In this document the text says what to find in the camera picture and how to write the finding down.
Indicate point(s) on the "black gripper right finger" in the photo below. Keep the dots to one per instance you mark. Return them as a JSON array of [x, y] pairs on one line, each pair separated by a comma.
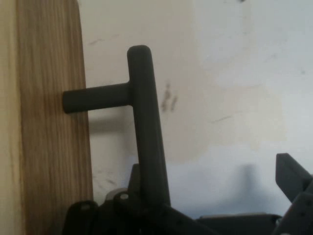
[[300, 203]]

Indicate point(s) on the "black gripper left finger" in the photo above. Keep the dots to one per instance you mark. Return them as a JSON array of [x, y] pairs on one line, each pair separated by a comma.
[[137, 218]]

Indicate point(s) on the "light wooden drawer front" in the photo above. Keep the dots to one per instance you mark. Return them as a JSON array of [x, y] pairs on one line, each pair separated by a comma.
[[51, 117]]

